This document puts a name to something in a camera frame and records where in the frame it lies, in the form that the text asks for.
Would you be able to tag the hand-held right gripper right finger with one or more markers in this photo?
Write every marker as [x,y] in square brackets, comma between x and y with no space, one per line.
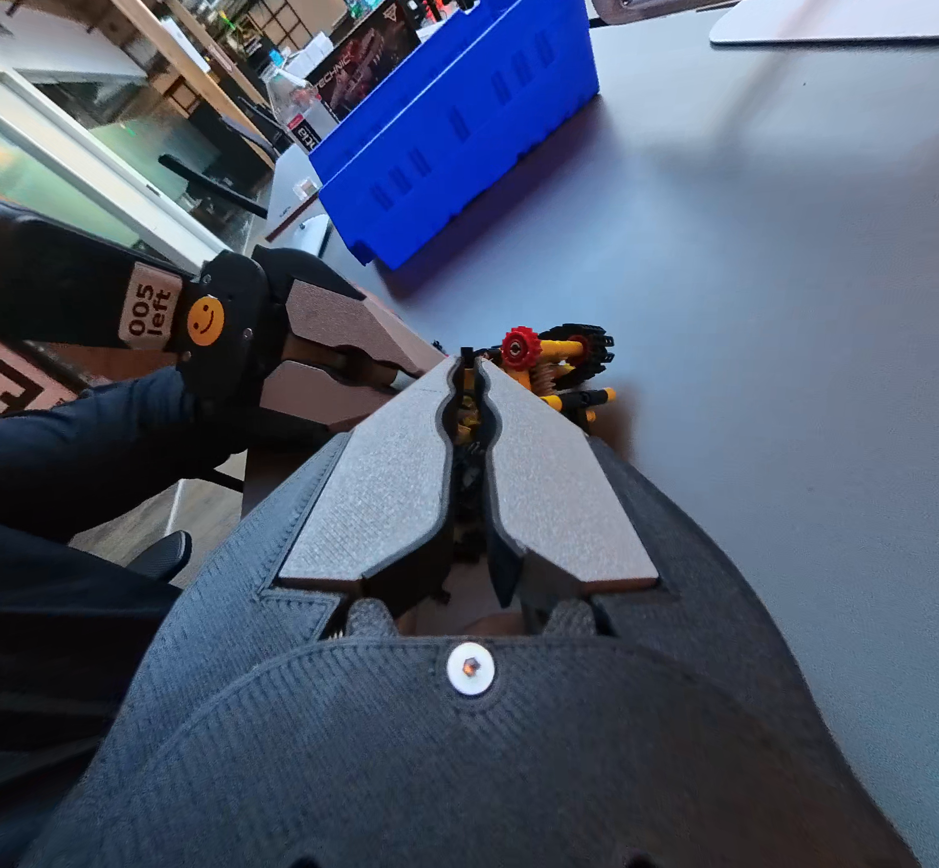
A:
[565,508]

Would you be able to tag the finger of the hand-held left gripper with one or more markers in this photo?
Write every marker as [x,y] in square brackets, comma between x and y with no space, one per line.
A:
[315,395]
[345,318]

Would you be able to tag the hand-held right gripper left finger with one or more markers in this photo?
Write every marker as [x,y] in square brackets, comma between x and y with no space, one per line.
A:
[367,508]

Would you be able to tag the yellow black lego vehicle model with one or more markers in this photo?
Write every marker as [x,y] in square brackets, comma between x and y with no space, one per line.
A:
[521,347]

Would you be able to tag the person's left forearm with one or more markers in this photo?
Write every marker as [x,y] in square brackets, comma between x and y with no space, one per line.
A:
[95,442]

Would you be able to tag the dark lego set box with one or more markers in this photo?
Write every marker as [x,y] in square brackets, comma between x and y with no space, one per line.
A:
[359,76]

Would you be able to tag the framed black white tag sign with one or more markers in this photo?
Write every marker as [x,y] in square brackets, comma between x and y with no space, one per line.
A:
[29,384]

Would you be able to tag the blue plastic bin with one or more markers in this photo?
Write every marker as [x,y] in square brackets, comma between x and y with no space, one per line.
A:
[455,134]

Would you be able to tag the person's dark clothing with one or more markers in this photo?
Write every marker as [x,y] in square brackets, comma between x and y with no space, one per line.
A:
[59,662]

